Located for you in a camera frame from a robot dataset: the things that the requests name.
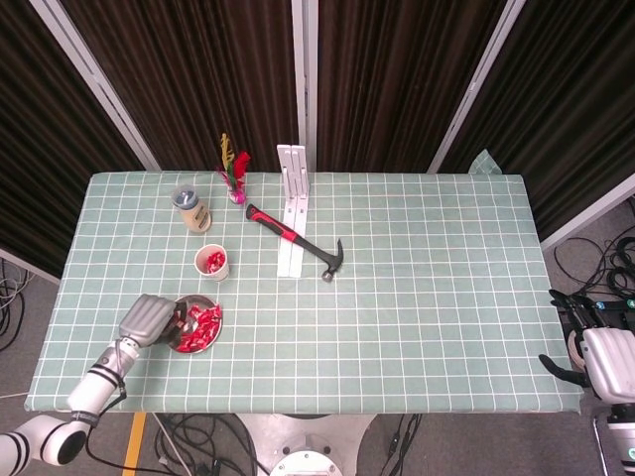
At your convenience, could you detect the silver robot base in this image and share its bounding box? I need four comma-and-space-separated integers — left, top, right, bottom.
237, 414, 378, 476

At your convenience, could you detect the green checked tablecloth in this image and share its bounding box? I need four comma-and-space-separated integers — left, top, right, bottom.
24, 148, 584, 416

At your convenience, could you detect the dark brown pleated curtain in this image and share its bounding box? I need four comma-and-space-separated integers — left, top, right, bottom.
0, 0, 150, 279
62, 0, 299, 173
439, 0, 635, 239
317, 0, 510, 174

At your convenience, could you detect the white metal frame post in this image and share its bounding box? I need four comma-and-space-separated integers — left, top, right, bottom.
427, 0, 528, 174
290, 0, 319, 173
28, 0, 163, 173

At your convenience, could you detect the red black claw hammer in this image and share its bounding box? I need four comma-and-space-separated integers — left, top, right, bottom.
245, 202, 346, 285

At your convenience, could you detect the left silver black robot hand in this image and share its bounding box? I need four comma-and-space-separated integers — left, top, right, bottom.
118, 293, 189, 347

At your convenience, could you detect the yellow floor tape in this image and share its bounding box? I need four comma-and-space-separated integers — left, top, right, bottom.
121, 413, 149, 476

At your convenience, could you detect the round metal plate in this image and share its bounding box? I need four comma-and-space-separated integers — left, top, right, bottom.
166, 295, 223, 354

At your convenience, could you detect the white folding stand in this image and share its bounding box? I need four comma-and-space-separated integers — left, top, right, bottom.
276, 143, 310, 279

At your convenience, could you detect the black cable with inline box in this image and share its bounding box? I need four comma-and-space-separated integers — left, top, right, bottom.
379, 414, 423, 476

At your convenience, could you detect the beige dressing bottle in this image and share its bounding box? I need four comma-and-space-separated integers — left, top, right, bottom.
171, 183, 213, 234

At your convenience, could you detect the black floor cable bundle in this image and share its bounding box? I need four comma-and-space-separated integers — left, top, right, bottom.
553, 195, 635, 301
148, 414, 272, 476

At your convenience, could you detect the black box with numbered lights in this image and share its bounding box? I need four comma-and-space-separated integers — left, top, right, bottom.
558, 295, 635, 332

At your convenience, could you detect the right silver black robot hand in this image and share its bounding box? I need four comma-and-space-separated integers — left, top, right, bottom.
539, 290, 635, 403

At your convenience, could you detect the white metal frame rail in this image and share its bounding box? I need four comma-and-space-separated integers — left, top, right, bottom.
539, 171, 635, 252
0, 246, 62, 285

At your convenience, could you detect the white paper cup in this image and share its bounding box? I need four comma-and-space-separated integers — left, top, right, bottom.
193, 243, 232, 283

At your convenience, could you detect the colourful feather shuttlecock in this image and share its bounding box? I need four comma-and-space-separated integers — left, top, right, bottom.
215, 132, 253, 207

